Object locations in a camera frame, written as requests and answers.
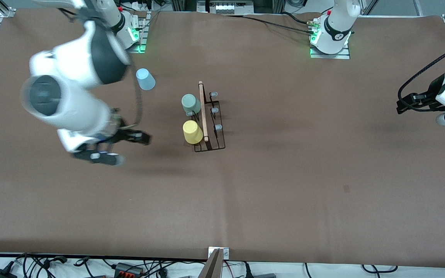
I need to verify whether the yellow plastic cup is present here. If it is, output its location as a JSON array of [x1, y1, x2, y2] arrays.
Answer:
[[183, 120, 204, 145]]

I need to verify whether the pale green plastic cup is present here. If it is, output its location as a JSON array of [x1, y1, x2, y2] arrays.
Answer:
[[181, 94, 202, 115]]

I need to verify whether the black wire cup holder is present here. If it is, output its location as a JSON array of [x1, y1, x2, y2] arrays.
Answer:
[[186, 80, 226, 153]]

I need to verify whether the light blue plastic cup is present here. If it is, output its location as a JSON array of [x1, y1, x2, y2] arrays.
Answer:
[[136, 68, 156, 91]]

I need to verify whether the black orange power strip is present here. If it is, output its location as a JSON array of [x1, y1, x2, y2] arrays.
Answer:
[[112, 263, 144, 277]]

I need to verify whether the brown paper table cover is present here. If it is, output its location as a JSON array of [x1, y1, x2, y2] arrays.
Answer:
[[0, 8, 445, 269]]

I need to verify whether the grey aluminium bar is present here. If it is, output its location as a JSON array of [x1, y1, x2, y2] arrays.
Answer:
[[197, 249, 224, 278]]

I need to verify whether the grey control box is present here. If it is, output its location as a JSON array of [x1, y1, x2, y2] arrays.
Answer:
[[197, 0, 255, 15]]

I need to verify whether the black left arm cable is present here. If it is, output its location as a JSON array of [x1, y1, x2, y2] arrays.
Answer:
[[398, 39, 445, 112]]

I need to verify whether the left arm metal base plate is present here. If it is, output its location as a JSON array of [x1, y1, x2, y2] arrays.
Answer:
[[310, 42, 350, 59]]

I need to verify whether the tangled black cable bundle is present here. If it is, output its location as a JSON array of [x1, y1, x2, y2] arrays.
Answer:
[[0, 253, 92, 278]]

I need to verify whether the silver metal mounting bracket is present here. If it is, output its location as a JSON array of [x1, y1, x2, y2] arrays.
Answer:
[[208, 247, 230, 259]]

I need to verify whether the black base power cable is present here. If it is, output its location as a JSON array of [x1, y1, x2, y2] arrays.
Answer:
[[222, 12, 318, 37]]

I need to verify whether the black looped floor cable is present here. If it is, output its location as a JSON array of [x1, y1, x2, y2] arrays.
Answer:
[[362, 264, 397, 274]]

